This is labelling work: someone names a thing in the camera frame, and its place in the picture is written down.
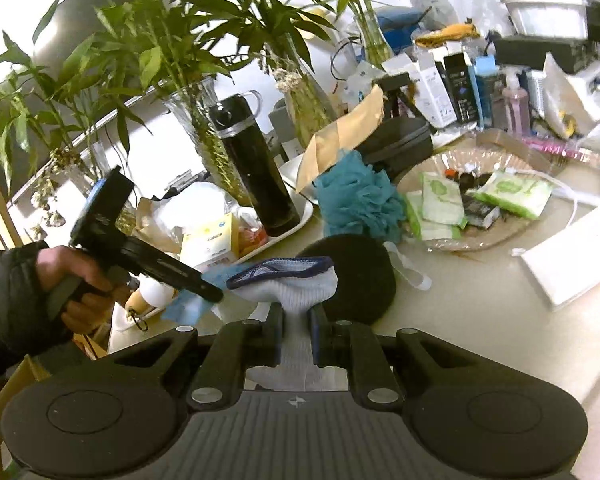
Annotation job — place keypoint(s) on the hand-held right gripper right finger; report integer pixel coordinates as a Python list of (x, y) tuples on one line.
[(316, 332)]

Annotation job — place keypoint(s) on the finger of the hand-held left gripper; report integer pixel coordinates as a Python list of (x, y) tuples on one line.
[(175, 272)]

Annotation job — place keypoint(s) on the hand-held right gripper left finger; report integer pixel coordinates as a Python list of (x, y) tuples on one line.
[(276, 332)]

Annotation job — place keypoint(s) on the white sock with blue cuff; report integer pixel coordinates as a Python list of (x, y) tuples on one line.
[(300, 285)]

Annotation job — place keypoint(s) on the black soft hat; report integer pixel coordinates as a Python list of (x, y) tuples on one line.
[(360, 280)]

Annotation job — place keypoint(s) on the teal mesh bath loofah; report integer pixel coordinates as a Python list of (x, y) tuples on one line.
[(360, 200)]

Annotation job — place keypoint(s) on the person's left forearm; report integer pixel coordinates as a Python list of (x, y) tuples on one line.
[(10, 305)]

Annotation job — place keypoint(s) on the person's left hand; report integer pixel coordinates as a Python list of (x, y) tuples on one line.
[(70, 270)]

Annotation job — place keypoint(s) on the yellow white small box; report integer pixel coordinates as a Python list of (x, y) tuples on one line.
[(210, 240)]

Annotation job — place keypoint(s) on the white plastic bag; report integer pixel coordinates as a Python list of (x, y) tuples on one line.
[(200, 205)]

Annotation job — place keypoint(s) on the red packet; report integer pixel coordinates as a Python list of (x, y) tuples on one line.
[(254, 237)]

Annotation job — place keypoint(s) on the bamboo in vase with dried flowers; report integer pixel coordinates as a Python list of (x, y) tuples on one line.
[(45, 125)]

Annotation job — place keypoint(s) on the white plastic tray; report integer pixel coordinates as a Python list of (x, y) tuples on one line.
[(290, 225)]

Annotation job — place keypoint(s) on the white ribbon loop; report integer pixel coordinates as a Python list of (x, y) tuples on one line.
[(410, 270)]

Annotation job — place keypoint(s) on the bamboo in ribbed glass vase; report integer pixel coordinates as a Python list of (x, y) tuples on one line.
[(205, 135)]

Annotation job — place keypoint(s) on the black thermos bottle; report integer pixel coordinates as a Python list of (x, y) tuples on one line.
[(255, 170)]

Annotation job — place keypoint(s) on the green wet wipes packet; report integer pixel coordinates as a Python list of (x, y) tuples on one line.
[(515, 194), (425, 227), (442, 200)]

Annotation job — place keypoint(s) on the plate with green packets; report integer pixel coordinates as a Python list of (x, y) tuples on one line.
[(490, 237)]

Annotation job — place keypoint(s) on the brown paper envelope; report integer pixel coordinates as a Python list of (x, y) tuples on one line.
[(340, 135)]

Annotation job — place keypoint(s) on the black small packet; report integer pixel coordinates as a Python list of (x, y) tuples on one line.
[(480, 212)]

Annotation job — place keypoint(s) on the dark hard-shell case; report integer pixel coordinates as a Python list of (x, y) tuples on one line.
[(400, 145)]

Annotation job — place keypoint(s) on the bamboo in narrow glass vase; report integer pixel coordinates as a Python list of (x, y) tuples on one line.
[(305, 110)]

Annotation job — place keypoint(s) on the small black tripod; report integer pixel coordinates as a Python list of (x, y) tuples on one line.
[(397, 95)]

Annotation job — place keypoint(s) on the white carton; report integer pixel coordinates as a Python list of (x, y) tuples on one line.
[(425, 87)]

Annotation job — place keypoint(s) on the white flat box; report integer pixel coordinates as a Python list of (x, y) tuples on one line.
[(575, 260)]

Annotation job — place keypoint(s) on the black carton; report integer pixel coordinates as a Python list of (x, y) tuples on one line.
[(461, 87)]

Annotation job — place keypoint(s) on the blue carton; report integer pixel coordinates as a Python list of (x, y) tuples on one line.
[(487, 90)]

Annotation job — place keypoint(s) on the bamboo in slim glass vase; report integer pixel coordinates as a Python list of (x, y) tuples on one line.
[(372, 40)]

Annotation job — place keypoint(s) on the pink soap pump bottle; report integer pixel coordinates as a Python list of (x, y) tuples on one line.
[(515, 105)]

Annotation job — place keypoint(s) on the pink packaged item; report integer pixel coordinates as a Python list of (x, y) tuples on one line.
[(565, 150)]

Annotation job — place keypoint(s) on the blue pouch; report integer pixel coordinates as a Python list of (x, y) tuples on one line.
[(400, 25)]

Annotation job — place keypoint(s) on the orange snack packet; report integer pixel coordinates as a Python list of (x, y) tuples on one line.
[(445, 35)]

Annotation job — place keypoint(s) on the white paper bag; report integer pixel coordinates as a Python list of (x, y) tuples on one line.
[(570, 95)]

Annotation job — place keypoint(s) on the black flat box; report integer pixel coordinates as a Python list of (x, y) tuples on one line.
[(535, 52)]

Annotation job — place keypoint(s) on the white foil-lidded tub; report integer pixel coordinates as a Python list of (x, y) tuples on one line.
[(545, 17)]

